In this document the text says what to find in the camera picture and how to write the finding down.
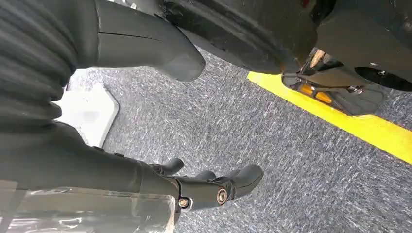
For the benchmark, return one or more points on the black robot foot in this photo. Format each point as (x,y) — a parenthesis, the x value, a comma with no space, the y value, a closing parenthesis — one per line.
(347,93)

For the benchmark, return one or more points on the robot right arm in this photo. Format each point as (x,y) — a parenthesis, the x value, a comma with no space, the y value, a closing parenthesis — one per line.
(32,54)

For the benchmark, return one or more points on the yellow floor tape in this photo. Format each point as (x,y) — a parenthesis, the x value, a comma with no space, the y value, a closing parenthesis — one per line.
(363,127)

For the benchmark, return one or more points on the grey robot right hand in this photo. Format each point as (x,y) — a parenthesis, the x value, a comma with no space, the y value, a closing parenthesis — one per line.
(135,41)

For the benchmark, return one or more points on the clear plastic cover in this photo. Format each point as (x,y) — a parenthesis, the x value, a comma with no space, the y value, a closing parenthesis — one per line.
(90,212)

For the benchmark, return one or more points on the white floor plate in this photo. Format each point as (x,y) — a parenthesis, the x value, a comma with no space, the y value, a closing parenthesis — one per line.
(90,112)

